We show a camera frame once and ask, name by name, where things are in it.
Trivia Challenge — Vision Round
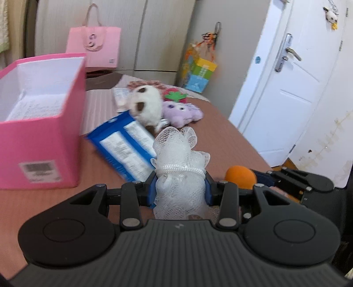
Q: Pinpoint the blue snack packet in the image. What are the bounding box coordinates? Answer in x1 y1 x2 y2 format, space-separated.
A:
87 111 156 182

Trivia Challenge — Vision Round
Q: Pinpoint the silver door handle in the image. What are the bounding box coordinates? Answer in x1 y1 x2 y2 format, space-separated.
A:
274 33 302 73

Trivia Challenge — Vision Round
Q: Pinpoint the cream knitted cardigan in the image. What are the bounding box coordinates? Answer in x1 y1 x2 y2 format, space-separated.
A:
0 0 9 53

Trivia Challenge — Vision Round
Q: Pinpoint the pink storage box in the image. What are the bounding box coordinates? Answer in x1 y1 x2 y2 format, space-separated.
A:
1 53 86 190

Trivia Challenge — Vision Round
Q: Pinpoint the small plush door ornament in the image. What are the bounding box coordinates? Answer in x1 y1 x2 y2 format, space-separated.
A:
323 7 338 30

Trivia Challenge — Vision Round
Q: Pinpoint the floral pink scrunchie cloth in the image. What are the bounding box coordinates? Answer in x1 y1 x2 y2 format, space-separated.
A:
127 80 167 91

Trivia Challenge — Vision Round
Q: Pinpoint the white mesh bath sponge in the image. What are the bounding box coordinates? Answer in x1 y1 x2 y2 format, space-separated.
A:
151 126 211 220

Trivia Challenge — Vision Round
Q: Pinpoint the colourful paper gift bag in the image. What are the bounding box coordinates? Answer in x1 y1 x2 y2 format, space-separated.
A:
181 41 217 93

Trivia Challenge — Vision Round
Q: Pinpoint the striped table cloth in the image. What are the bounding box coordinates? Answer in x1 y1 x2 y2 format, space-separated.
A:
81 72 205 134

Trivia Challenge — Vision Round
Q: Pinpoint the white brown plush toy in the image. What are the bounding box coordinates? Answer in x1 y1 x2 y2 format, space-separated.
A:
129 85 163 136

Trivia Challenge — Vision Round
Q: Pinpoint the purple plush toy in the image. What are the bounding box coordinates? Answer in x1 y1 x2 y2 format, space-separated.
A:
162 101 203 128

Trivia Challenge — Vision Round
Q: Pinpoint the white door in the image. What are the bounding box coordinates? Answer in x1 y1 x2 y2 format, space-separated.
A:
236 1 352 187

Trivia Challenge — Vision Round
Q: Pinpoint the pink paper shopping bag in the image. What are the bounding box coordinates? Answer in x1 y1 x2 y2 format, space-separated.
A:
66 4 122 71

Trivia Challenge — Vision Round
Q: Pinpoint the orange foam ball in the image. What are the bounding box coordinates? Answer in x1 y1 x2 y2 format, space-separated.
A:
224 166 257 190

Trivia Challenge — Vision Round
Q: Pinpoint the pink strawberry plush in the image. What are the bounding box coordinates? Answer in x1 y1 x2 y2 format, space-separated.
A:
163 88 187 104

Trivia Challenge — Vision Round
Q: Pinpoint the white tissue packet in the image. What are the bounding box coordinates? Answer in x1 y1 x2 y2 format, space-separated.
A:
113 87 130 114

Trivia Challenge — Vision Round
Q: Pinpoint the grey wardrobe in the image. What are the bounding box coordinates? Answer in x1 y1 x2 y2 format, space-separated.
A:
34 1 195 85

